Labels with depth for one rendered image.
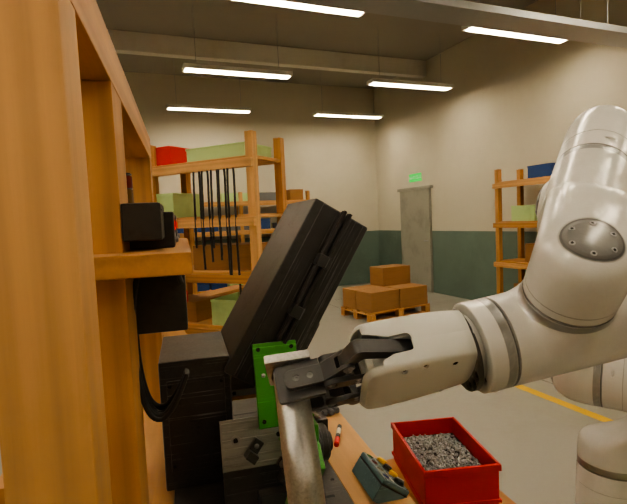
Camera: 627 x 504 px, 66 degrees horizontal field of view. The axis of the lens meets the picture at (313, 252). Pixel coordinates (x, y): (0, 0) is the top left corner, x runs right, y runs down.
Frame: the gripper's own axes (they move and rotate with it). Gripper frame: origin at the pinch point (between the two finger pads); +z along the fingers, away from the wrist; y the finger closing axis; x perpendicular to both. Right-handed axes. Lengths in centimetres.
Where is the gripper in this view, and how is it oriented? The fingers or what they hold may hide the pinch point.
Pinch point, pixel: (300, 388)
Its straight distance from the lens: 44.4
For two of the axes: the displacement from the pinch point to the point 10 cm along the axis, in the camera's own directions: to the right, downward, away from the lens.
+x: 2.3, 7.9, -5.6
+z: -9.7, 2.1, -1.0
